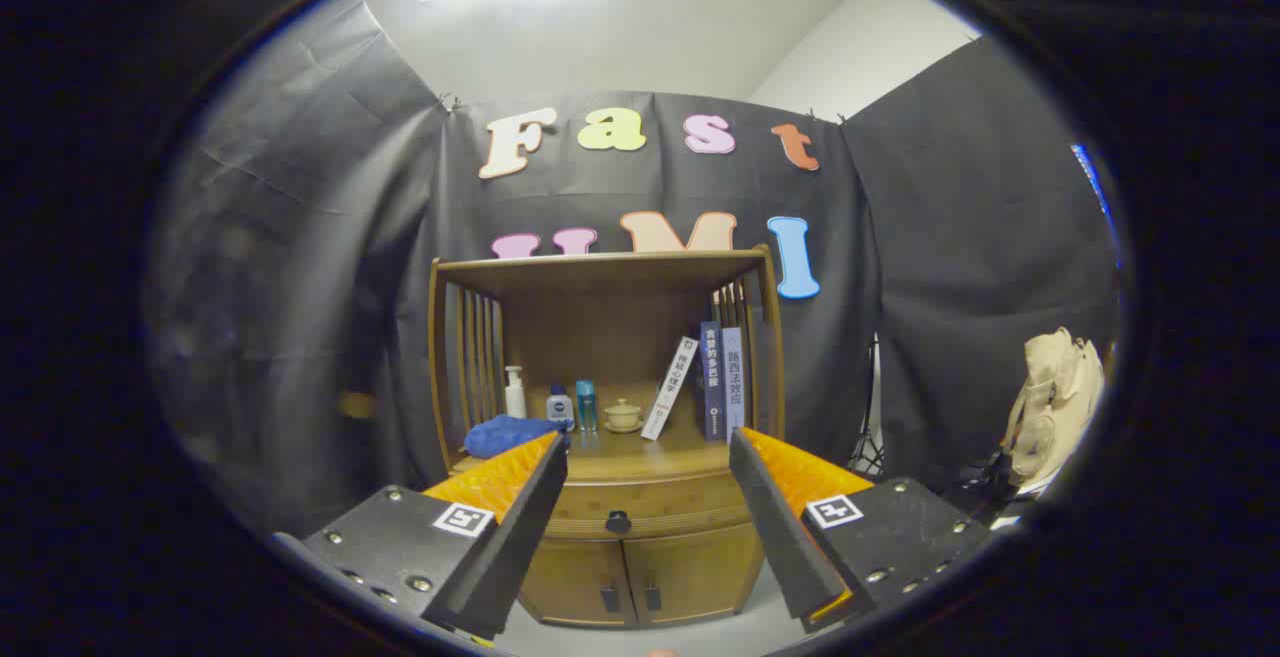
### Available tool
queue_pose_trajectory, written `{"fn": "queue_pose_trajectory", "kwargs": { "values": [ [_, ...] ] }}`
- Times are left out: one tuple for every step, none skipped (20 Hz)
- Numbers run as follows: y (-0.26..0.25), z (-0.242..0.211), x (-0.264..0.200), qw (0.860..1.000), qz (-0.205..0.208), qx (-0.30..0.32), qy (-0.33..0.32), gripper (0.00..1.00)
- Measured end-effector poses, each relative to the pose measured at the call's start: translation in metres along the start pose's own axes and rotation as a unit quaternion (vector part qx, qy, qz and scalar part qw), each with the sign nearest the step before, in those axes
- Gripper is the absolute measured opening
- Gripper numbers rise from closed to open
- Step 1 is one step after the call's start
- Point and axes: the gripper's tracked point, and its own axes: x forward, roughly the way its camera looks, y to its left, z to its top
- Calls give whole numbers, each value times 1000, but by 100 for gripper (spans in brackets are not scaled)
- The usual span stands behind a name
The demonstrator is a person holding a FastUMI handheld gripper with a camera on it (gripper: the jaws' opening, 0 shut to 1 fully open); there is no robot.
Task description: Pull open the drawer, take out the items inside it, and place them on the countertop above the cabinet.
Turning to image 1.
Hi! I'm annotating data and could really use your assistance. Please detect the white book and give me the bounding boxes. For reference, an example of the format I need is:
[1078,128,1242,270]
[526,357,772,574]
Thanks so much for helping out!
[641,336,700,441]

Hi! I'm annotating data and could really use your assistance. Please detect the black equipment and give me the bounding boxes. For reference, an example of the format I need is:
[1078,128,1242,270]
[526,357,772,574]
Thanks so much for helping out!
[940,447,1026,528]

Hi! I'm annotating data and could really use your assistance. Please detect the wooden countertop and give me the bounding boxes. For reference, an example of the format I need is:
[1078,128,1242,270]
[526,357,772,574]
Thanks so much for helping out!
[452,407,746,483]

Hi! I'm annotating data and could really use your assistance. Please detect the beige bag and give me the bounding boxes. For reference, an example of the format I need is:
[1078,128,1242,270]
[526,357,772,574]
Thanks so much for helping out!
[1003,327,1106,490]

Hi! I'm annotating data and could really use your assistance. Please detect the blue folded towel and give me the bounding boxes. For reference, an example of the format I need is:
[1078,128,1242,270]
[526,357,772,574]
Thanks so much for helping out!
[463,415,576,460]

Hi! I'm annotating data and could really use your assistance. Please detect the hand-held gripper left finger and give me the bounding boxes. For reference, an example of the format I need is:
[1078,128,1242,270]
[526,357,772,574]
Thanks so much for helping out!
[272,430,569,641]

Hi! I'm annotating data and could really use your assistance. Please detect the wooden cabinet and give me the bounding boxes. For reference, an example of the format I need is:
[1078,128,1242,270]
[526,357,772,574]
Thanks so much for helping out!
[428,245,786,630]

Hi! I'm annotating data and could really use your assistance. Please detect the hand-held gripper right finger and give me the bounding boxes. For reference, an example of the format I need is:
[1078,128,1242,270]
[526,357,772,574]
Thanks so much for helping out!
[728,427,996,635]

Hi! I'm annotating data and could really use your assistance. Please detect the dark blue book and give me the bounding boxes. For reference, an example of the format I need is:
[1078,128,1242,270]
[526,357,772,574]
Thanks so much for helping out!
[699,321,726,442]

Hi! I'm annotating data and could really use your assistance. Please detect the wooden cabinet door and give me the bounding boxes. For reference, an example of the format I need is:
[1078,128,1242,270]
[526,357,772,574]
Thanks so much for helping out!
[622,522,767,628]
[518,535,641,630]

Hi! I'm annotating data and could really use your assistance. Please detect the light purple book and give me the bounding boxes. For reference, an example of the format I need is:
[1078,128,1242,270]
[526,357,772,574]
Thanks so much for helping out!
[721,326,747,438]

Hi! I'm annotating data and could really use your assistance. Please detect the black tripod stand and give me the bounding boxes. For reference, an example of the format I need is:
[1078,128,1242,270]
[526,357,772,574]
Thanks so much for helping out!
[848,332,886,478]

